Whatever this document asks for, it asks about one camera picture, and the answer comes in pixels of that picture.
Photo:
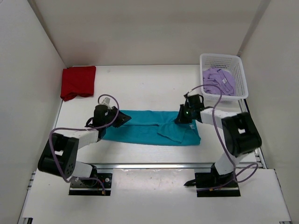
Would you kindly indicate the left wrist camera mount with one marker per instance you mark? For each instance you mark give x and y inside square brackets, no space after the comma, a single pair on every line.
[106,102]

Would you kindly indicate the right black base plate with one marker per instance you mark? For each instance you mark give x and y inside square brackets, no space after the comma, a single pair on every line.
[208,185]

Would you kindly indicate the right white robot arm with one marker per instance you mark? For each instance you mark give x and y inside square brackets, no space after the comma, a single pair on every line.
[240,138]

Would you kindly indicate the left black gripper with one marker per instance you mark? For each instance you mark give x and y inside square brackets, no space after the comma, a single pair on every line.
[121,119]

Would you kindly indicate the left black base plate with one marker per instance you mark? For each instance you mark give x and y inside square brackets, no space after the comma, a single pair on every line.
[93,187]

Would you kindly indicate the red t shirt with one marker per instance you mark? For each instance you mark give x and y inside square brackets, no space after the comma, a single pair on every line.
[77,81]

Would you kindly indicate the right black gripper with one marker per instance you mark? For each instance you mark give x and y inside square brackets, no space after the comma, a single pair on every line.
[181,119]

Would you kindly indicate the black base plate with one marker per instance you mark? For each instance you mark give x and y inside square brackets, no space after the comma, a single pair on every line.
[208,185]
[93,187]

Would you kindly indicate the teal t shirt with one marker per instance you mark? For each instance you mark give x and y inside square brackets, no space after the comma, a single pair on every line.
[154,128]

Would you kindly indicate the lavender cloth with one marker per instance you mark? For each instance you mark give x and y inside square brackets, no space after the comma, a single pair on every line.
[217,81]

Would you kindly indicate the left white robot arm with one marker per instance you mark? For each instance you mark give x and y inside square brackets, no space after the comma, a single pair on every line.
[59,156]

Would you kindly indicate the white plastic basket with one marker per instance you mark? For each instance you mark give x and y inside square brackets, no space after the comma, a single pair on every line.
[231,64]

